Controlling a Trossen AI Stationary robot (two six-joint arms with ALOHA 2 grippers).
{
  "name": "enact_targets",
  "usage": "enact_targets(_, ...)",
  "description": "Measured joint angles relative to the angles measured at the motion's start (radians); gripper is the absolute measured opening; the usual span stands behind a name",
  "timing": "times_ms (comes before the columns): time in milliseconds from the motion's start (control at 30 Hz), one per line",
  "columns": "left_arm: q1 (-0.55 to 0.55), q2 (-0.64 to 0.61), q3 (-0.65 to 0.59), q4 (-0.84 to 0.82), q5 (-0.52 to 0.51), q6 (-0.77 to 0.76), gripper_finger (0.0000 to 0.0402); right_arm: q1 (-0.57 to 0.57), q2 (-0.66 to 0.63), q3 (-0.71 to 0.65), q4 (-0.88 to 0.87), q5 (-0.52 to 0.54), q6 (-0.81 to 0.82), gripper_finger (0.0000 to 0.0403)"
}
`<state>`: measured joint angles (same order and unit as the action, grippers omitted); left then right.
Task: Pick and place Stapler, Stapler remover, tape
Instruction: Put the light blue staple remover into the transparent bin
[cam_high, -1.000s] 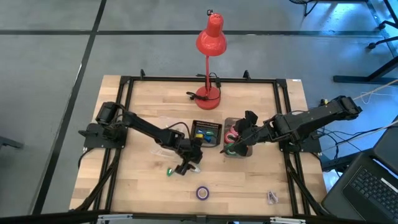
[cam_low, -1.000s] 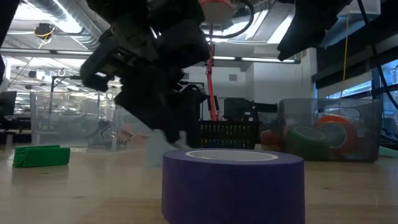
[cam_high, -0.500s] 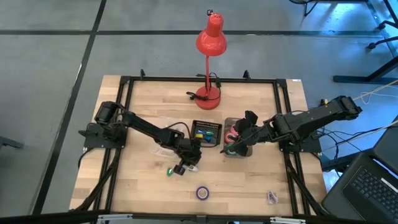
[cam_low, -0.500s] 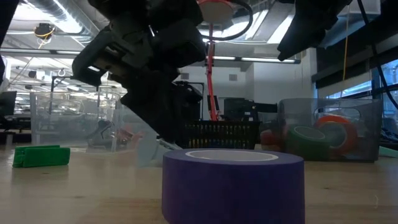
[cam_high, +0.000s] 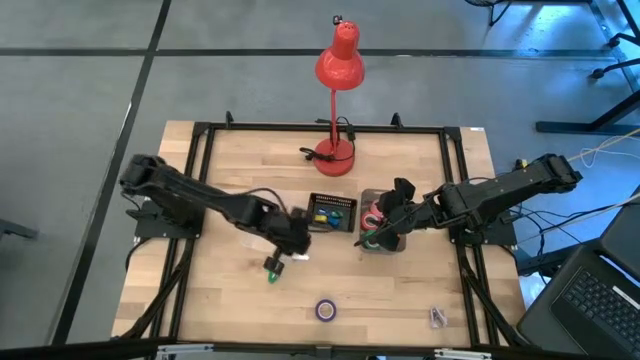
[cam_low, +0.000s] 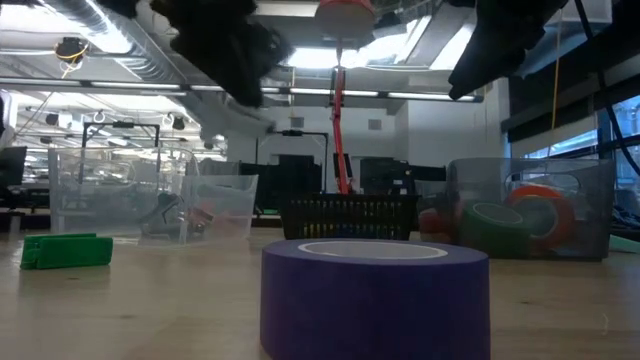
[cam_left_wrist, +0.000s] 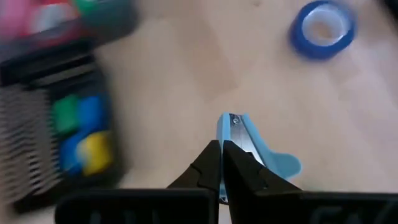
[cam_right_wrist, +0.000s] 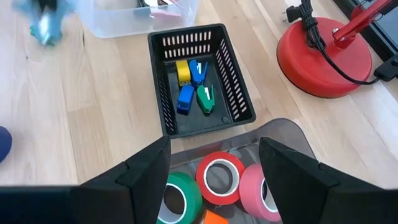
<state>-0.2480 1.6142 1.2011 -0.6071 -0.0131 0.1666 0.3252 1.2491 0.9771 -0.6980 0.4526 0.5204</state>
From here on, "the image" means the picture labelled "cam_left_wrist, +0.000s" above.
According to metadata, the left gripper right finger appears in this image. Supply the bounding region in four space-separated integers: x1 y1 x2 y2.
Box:
222 140 398 224

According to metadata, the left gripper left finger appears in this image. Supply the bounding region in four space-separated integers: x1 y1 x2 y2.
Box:
55 139 223 224

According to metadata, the light blue staple remover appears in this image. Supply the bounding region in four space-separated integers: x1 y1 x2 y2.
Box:
216 112 303 205

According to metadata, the yellow mini stapler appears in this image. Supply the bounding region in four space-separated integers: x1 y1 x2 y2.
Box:
76 130 114 176

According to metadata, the blue tape roll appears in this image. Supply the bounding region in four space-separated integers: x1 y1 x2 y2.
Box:
288 0 358 61

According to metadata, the green tape roll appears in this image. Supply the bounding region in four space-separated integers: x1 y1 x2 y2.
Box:
50 94 81 135
73 0 131 26

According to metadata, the pink tape roll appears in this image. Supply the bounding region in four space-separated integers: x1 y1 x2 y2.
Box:
0 0 32 40

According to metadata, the grey translucent plastic bin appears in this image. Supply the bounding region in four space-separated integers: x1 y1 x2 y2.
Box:
0 0 139 58

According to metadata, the black slotted plastic basket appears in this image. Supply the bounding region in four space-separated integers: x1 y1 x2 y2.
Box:
0 40 127 214

